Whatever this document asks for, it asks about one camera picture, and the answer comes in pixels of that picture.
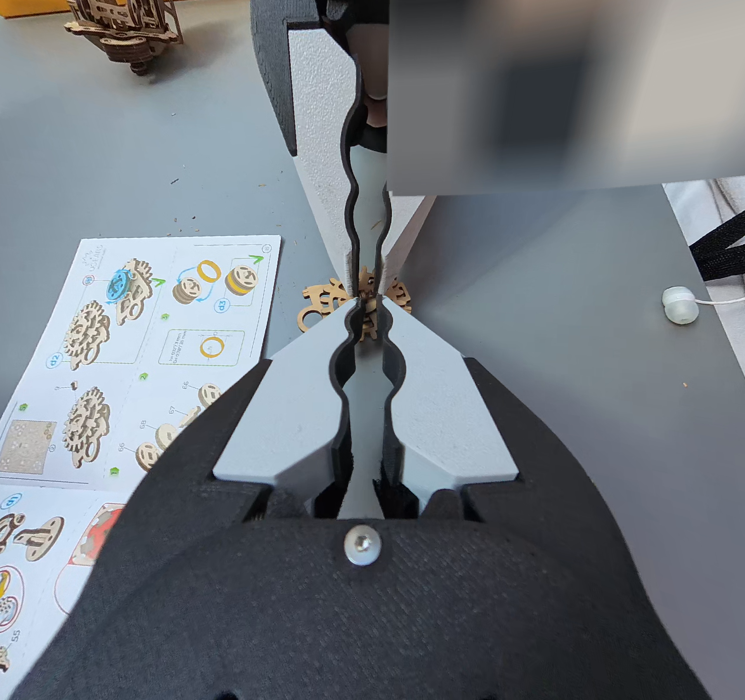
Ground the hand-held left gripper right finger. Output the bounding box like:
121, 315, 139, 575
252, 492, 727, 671
377, 296, 520, 518

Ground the assembled wooden model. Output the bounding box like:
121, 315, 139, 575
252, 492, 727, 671
51, 0, 185, 76

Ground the white round earbud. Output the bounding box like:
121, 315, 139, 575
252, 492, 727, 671
662, 286, 700, 326

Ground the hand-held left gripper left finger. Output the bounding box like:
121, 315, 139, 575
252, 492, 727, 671
212, 297, 357, 517

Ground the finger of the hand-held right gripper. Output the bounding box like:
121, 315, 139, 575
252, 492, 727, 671
374, 183, 438, 298
287, 20, 364, 299

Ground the illustrated instruction booklet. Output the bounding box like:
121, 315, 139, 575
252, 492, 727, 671
0, 236, 283, 700

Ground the white printed cloth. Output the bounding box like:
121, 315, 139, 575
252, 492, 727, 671
662, 176, 745, 378

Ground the black strap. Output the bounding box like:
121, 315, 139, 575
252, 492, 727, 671
688, 224, 745, 283

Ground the wooden gear assembly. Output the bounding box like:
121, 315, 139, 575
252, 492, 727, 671
297, 265, 414, 345

